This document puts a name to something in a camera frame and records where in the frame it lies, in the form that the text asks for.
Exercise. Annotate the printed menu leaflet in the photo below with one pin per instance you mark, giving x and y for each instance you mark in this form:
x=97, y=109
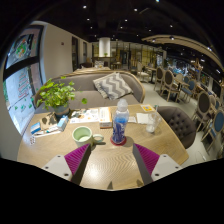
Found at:
x=85, y=116

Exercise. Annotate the group of oval-back dining chairs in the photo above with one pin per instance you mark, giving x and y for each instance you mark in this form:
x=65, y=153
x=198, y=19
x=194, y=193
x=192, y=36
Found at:
x=203, y=106

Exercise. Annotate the clear bottle with blue label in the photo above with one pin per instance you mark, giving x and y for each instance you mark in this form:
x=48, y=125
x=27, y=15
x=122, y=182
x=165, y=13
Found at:
x=119, y=126

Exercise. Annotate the grey curved sofa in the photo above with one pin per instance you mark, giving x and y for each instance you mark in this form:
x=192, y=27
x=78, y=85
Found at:
x=83, y=83

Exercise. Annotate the green potted plant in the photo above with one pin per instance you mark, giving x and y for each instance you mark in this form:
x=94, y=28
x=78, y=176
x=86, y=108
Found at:
x=56, y=95

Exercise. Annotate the flat round red coaster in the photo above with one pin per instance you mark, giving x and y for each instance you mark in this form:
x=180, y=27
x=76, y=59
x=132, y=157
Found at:
x=118, y=144

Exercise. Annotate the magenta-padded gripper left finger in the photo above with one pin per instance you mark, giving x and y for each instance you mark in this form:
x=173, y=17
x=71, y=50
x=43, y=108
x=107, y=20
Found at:
x=77, y=159

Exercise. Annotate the window with tree sticker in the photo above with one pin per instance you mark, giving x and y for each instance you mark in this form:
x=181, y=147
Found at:
x=21, y=96

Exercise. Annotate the group of ceiling spot lights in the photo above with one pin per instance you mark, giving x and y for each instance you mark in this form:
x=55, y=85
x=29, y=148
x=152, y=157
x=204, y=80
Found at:
x=84, y=6

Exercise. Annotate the light blue tissue box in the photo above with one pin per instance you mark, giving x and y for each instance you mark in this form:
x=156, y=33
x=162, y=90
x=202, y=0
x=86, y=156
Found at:
x=62, y=122

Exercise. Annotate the brown cardboard holder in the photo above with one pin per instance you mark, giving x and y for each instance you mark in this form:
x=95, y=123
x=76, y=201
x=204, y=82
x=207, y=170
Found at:
x=48, y=120

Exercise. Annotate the yellow square card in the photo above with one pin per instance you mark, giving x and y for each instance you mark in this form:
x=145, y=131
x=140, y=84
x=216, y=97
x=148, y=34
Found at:
x=147, y=108

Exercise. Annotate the framed food picture window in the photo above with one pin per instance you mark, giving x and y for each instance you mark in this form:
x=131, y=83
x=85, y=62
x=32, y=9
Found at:
x=21, y=48

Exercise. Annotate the clear plastic cup with straw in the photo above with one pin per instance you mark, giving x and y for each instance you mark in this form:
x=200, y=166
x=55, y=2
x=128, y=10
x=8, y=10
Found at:
x=152, y=125

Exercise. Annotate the small blue white packet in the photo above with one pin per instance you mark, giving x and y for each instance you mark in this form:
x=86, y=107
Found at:
x=35, y=128

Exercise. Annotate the white paper napkin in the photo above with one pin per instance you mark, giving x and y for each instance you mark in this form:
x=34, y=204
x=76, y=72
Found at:
x=142, y=118

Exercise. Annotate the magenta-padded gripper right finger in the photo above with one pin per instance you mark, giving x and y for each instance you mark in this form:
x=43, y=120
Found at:
x=146, y=159

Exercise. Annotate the grey white chevron cushion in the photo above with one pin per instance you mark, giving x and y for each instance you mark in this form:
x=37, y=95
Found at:
x=112, y=85

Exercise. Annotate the white rectangular box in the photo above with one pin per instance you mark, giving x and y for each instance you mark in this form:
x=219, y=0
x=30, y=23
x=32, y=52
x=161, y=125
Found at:
x=105, y=117

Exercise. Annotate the pale green mug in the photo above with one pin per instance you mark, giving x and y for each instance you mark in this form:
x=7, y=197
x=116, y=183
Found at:
x=82, y=135

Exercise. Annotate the dark grey tufted chair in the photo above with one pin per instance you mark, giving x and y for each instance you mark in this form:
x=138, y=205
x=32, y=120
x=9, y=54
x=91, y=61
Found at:
x=178, y=125

